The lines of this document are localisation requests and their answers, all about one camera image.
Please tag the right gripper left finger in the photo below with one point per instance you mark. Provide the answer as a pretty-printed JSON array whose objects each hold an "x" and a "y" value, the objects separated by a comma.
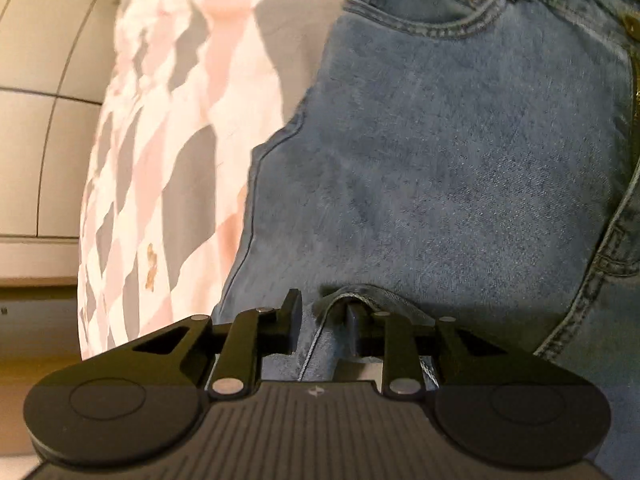
[{"x": 241, "y": 346}]

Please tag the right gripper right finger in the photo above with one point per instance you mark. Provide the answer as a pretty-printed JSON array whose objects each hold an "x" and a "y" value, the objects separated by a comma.
[{"x": 389, "y": 338}]

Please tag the checkered pink blue bed quilt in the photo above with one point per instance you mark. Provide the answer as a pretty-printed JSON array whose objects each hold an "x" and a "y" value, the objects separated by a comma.
[{"x": 196, "y": 85}]

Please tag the white wardrobe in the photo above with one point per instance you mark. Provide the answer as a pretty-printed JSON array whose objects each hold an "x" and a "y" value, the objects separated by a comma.
[{"x": 56, "y": 61}]

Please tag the blue denim jeans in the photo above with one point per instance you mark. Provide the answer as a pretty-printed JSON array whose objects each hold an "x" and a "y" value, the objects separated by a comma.
[{"x": 477, "y": 159}]

